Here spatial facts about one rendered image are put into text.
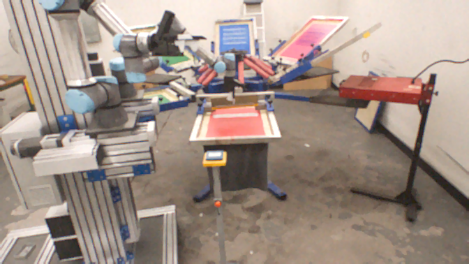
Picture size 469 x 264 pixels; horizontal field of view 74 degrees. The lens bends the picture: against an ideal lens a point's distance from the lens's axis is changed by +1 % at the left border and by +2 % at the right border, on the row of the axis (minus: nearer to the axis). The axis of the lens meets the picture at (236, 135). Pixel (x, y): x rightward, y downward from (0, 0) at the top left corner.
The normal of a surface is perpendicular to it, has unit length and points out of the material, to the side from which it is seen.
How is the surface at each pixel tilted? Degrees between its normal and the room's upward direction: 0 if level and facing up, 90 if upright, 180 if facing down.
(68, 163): 90
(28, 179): 90
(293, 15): 90
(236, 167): 93
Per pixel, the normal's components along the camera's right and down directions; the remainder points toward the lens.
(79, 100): -0.24, 0.52
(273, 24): 0.00, 0.40
